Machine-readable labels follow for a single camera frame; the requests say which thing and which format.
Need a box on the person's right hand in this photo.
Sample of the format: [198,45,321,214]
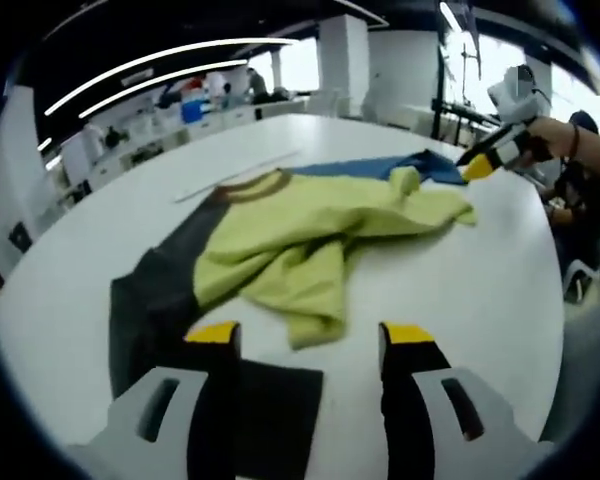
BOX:
[522,117,579,164]

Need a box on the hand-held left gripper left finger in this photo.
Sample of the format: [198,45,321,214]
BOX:
[67,321,242,480]

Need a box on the white template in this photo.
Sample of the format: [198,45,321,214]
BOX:
[173,149,301,204]

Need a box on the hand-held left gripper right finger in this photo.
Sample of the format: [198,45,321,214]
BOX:
[378,321,541,480]

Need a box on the white stool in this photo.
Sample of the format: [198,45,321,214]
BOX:
[562,259,600,302]

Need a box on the long ceiling light strip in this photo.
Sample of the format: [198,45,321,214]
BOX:
[43,38,297,117]

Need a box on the white square column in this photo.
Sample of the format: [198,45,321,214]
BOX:
[319,14,372,119]

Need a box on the yellow-green blue grey garment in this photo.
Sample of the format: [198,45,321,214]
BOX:
[108,148,479,480]

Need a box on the blue container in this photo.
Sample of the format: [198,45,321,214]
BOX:
[181,92,206,124]

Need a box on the black metal stand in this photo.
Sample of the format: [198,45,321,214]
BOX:
[432,42,501,147]

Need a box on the white cabinet counter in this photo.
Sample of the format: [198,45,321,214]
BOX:
[59,94,311,189]

